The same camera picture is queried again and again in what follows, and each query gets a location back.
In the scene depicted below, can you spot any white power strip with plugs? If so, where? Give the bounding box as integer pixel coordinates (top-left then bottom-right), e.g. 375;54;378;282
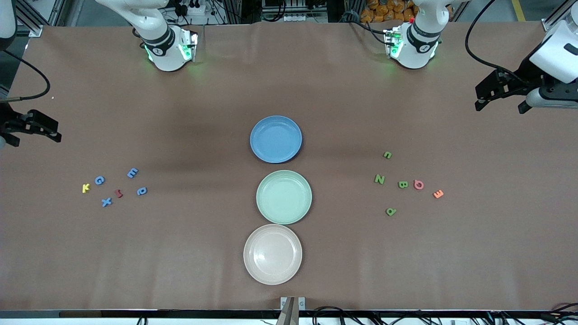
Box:
172;0;206;16

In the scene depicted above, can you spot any green round plate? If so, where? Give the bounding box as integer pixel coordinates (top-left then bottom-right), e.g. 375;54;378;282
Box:
256;170;312;225

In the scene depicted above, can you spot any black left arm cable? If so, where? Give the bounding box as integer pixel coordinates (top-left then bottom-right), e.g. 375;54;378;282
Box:
465;0;530;86

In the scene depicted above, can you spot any orange mesh bag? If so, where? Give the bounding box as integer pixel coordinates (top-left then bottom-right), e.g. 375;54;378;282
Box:
360;0;418;23

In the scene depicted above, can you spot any black cable loop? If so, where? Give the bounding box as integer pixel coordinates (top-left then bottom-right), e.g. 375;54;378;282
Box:
312;306;362;325

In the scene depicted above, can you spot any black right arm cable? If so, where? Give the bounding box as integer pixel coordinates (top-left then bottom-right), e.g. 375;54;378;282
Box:
0;49;51;102

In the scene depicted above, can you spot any grey metal bracket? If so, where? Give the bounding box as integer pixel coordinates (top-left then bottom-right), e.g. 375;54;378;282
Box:
276;296;307;325

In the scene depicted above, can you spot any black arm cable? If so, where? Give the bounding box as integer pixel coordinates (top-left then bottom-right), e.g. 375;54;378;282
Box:
0;49;51;102
465;0;530;86

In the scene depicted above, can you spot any long white power strip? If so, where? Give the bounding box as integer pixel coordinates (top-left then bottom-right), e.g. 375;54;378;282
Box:
262;13;328;23

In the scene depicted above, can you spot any blue round plate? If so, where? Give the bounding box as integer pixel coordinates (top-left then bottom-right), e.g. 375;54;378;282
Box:
250;116;303;164

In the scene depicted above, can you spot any silver aluminium profile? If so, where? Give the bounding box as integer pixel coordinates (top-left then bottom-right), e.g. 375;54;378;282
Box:
542;0;570;32
16;0;50;37

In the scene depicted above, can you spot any pink beige round plate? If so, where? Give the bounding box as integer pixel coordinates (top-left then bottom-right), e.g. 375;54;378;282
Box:
243;224;303;286

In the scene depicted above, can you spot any brown table mat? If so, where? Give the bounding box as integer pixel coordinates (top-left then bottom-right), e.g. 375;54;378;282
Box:
0;20;578;312

